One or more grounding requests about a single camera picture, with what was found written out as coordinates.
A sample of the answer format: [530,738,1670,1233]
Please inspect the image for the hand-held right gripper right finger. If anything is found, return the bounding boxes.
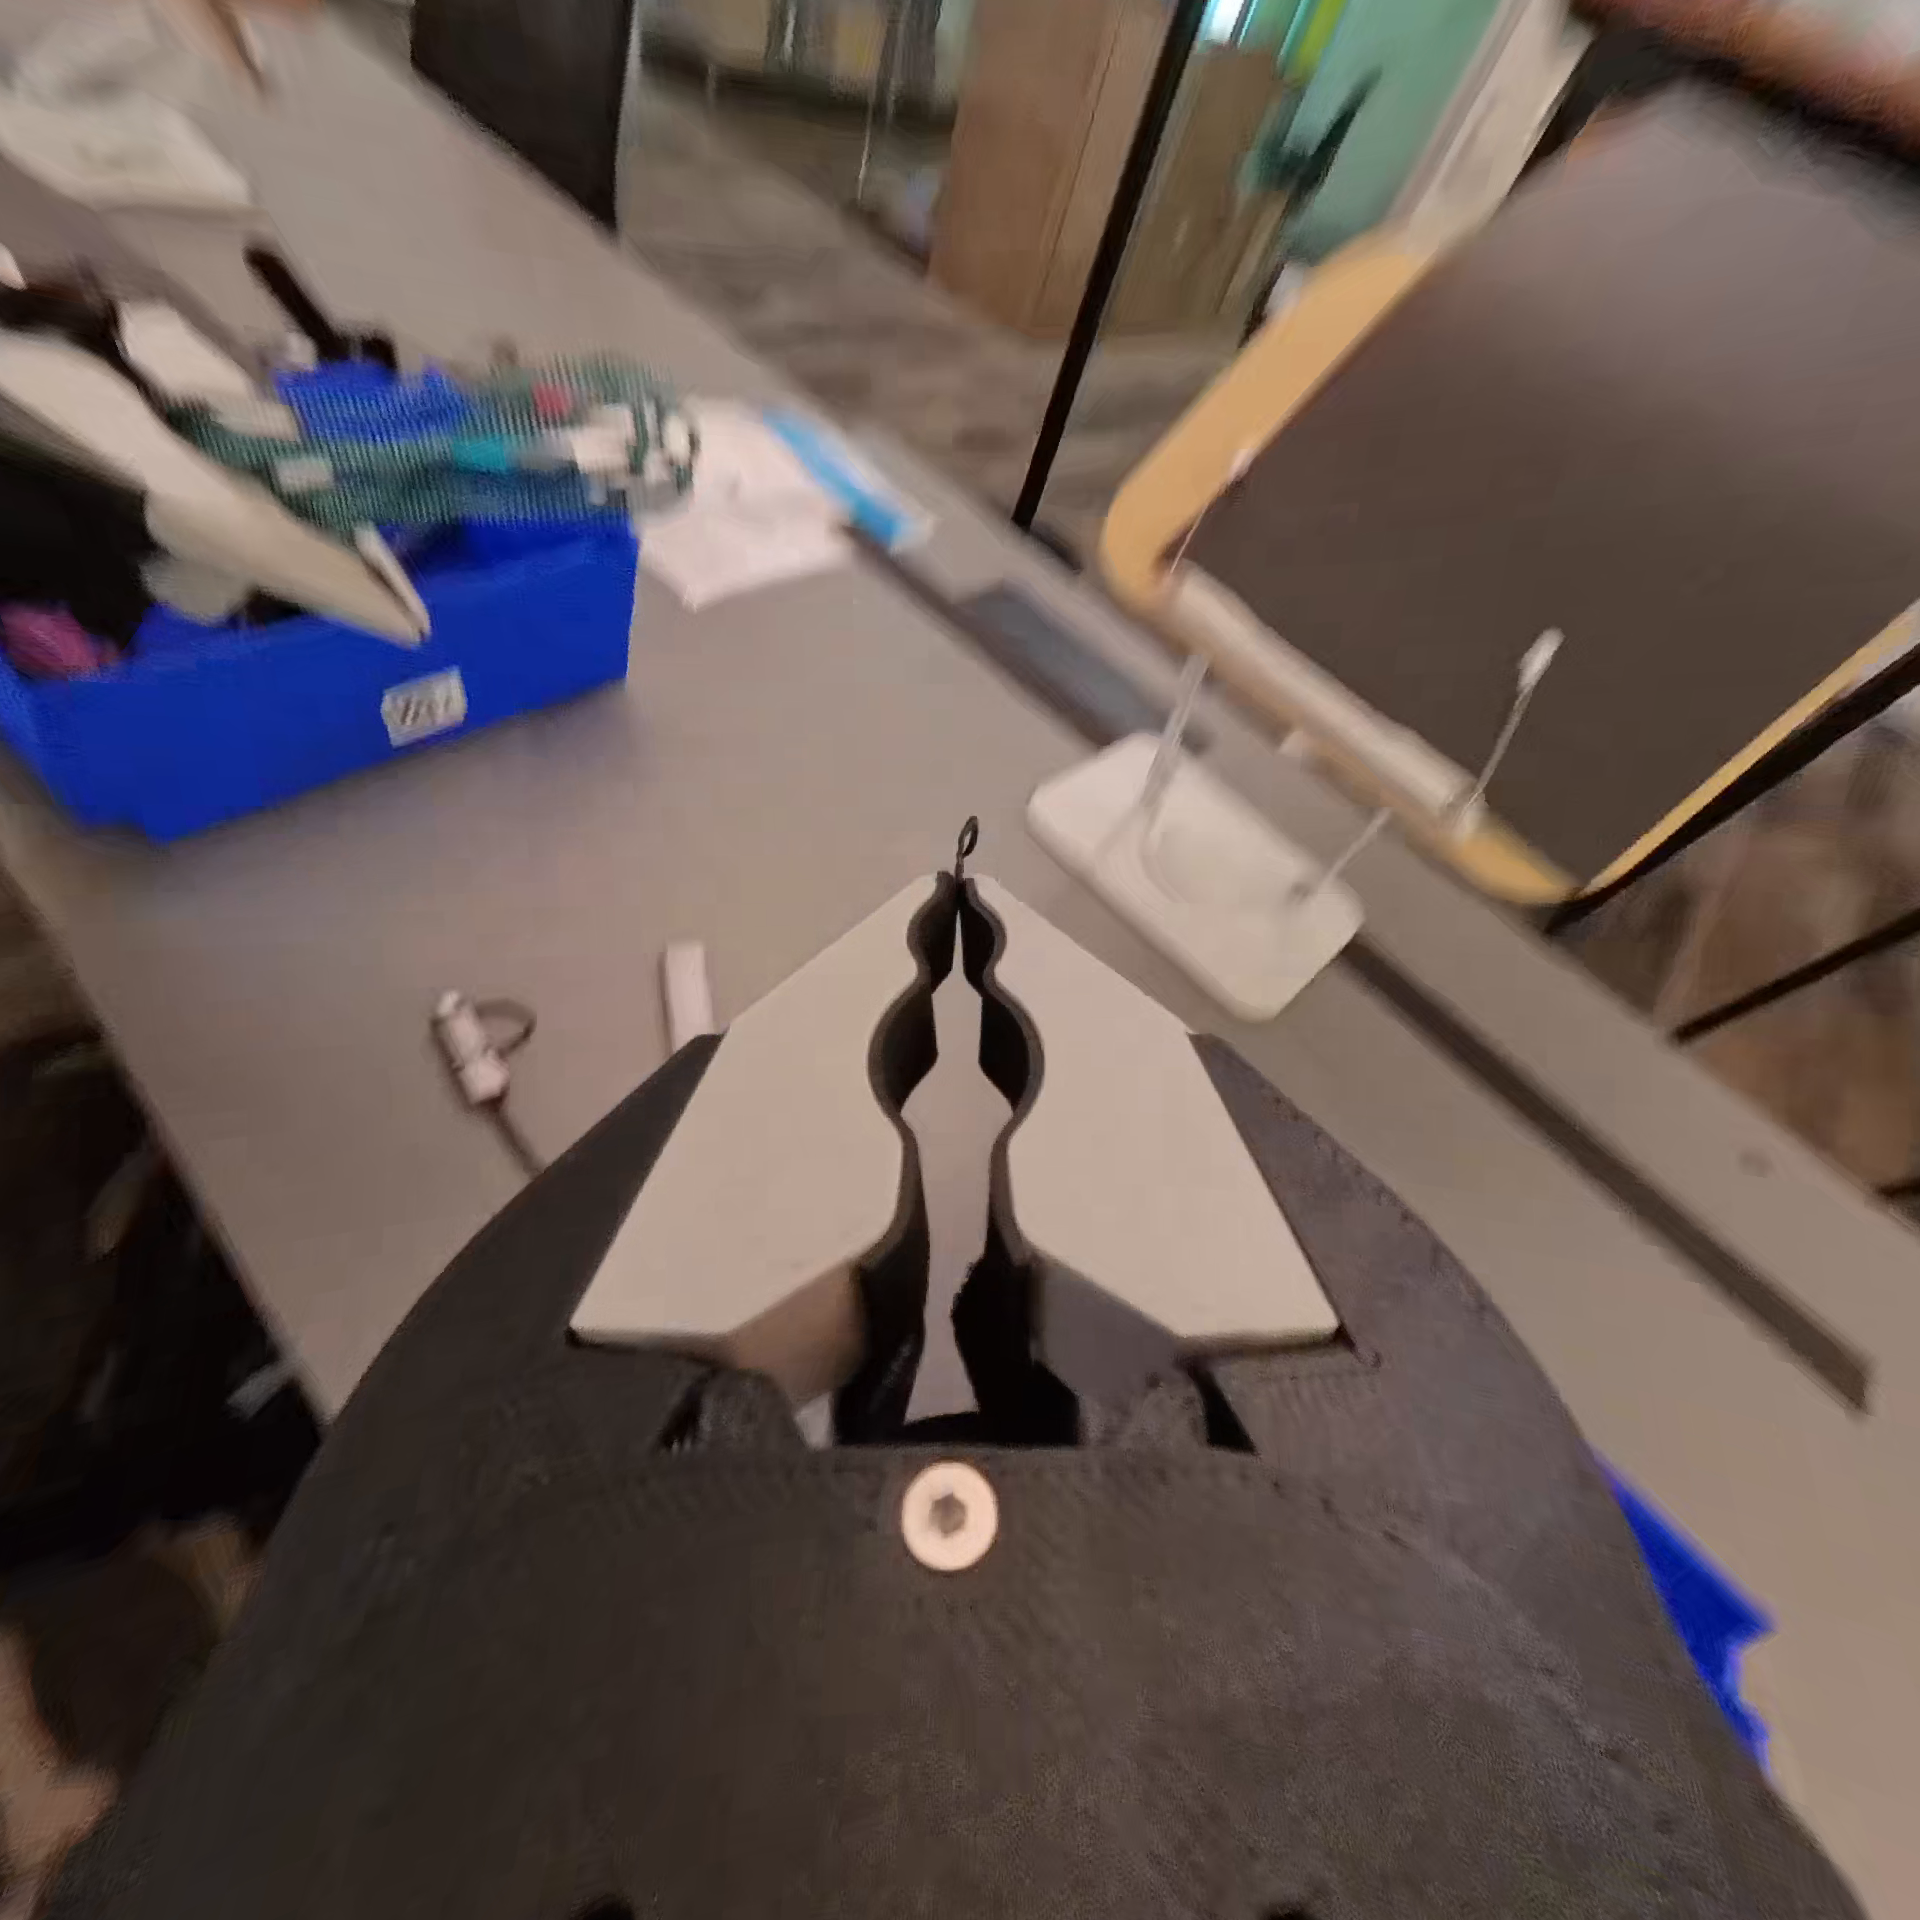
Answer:
[960,875,1345,1413]

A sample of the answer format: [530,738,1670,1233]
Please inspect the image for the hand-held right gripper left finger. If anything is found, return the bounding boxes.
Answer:
[567,875,962,1413]

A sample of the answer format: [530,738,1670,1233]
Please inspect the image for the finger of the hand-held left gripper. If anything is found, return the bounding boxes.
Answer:
[117,300,302,445]
[0,323,432,651]

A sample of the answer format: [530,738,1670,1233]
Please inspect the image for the blue bin with marker label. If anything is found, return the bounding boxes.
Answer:
[0,360,641,846]

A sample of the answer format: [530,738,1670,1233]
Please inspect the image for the pink braided usb-c cable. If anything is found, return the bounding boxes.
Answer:
[0,601,114,681]

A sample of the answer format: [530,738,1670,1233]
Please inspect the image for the teal braided usb-c cable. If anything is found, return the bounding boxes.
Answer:
[164,348,705,531]

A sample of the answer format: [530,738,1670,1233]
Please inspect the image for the grey usb hub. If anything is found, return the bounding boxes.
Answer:
[432,942,720,1180]

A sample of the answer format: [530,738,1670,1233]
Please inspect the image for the person's left hand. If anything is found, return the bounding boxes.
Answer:
[0,442,157,637]

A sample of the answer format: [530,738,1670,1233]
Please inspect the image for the black mesh chair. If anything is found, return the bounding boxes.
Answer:
[412,0,632,228]

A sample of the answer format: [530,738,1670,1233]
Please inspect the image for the white printed paper sheet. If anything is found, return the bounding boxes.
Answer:
[636,397,859,611]

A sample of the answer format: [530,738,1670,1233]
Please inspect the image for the blue and white leaflet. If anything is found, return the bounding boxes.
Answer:
[765,409,932,551]

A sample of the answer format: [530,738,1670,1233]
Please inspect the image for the white base acrylic leg stand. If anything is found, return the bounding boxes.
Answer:
[1027,74,1920,1023]

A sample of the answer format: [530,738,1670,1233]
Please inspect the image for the large cardboard box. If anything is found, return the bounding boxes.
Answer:
[1110,44,1296,336]
[931,0,1189,341]

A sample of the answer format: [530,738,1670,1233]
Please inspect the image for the black pillar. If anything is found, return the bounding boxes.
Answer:
[1013,0,1210,531]

